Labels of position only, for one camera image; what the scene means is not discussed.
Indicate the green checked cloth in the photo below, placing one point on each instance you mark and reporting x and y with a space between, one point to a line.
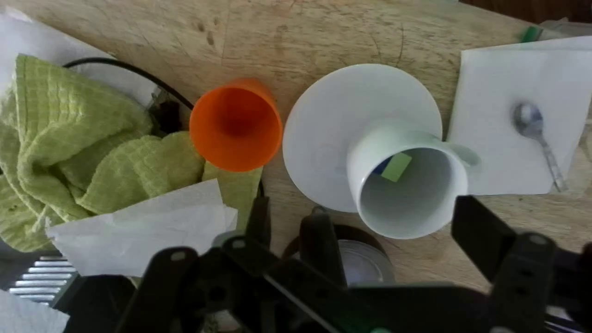
57 135

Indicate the orange plastic cup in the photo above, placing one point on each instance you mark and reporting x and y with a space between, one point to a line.
238 125

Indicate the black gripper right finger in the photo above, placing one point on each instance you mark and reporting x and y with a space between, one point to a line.
512 270

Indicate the green sticker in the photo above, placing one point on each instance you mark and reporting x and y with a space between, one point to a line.
397 166

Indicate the white coffee cup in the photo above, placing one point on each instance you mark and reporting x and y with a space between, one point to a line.
408 209

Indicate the white napkin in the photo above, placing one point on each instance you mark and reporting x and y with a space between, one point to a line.
493 92

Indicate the metal teaspoon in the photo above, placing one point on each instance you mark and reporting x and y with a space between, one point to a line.
532 122

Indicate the white paper sheet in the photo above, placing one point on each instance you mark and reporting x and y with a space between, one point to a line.
136 233

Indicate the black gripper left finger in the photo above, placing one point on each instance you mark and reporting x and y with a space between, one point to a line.
158 288

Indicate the white saucer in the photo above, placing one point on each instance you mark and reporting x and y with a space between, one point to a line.
345 116

